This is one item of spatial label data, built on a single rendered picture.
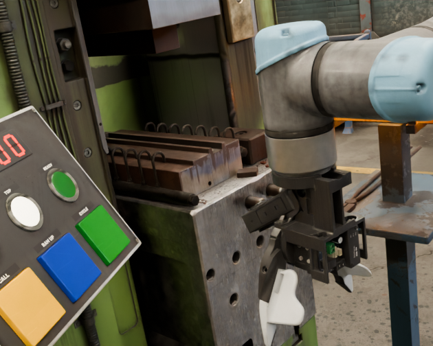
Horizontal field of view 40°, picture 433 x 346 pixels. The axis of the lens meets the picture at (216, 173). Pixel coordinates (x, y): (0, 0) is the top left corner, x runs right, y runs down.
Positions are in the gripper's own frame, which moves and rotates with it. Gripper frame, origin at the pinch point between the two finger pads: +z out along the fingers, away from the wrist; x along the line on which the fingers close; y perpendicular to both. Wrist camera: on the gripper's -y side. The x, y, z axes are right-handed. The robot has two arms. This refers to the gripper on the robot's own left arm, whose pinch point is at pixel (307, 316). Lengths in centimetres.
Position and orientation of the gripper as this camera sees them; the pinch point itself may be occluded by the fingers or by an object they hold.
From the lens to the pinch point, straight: 76.2
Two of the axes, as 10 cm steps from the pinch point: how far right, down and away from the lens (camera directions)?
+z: 1.5, 9.4, 3.1
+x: 7.6, -3.1, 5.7
